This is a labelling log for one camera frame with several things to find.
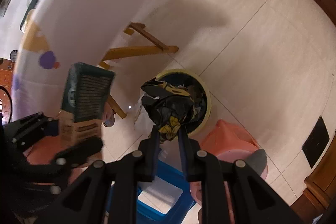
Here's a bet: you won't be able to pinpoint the black yellow snack wrapper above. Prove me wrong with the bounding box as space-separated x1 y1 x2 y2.
141 78 196 144

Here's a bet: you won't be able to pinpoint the dark green carton box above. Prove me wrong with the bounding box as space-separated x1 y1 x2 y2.
59 62 115 147

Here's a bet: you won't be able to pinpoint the yellow rimmed trash bin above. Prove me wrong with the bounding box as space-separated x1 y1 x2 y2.
155 69 212 136

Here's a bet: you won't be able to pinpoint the orange pink plastic stool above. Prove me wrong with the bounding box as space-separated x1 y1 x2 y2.
190 118 268 206

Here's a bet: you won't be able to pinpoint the blue plastic stool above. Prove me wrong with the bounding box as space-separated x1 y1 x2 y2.
106 159 198 224

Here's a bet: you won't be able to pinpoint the wooden table legs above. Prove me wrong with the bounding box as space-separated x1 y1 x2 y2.
98 22 179 119

